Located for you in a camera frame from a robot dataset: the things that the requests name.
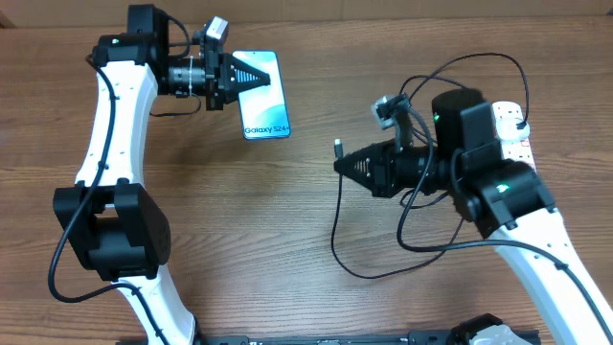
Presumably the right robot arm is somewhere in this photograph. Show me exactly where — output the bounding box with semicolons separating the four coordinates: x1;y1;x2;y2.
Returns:
333;88;612;344

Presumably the white power strip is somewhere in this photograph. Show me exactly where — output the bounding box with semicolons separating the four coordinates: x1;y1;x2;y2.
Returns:
491;101;536;171

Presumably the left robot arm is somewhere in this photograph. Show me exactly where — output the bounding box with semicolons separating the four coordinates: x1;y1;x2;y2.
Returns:
53;5;271;344

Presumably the blue Galaxy smartphone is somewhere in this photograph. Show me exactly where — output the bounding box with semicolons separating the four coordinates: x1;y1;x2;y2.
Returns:
233;51;291;140

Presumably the white charger plug adapter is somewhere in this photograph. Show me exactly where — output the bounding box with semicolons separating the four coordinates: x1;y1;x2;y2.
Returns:
495;119;531;142

